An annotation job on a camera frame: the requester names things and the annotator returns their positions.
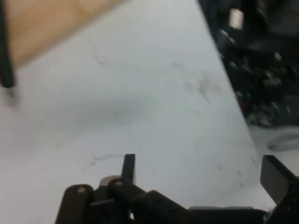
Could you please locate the light wooden board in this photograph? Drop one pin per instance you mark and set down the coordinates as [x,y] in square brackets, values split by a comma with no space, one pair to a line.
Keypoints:
[42,25]

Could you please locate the dark cluttered equipment pile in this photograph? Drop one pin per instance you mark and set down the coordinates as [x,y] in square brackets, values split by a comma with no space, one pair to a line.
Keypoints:
[261,58]

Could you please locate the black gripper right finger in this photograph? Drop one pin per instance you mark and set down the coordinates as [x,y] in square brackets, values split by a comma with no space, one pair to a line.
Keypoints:
[280,179]

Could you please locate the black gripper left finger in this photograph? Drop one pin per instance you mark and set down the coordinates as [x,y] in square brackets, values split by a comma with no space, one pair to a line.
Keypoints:
[116,200]

